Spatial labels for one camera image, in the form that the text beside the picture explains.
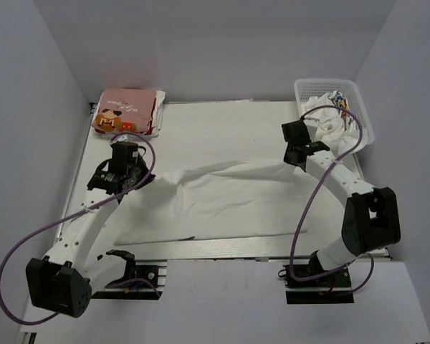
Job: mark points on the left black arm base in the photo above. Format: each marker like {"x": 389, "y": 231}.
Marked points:
{"x": 149, "y": 282}

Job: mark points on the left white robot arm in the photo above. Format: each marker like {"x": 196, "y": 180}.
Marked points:
{"x": 63, "y": 281}

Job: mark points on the pink folded t shirt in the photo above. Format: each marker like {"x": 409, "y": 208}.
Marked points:
{"x": 123, "y": 110}

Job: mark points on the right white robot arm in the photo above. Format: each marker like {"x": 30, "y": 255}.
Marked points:
{"x": 370, "y": 219}

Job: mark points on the crumpled white shirt in basket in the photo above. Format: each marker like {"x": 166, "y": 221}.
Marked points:
{"x": 333, "y": 127}

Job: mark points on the white plastic basket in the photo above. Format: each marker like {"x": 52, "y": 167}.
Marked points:
{"x": 314, "y": 87}

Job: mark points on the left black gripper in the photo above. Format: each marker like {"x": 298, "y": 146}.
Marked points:
{"x": 140, "y": 162}

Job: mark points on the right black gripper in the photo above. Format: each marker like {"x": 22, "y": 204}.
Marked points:
{"x": 287, "y": 158}

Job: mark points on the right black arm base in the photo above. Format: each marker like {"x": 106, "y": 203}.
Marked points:
{"x": 330, "y": 290}

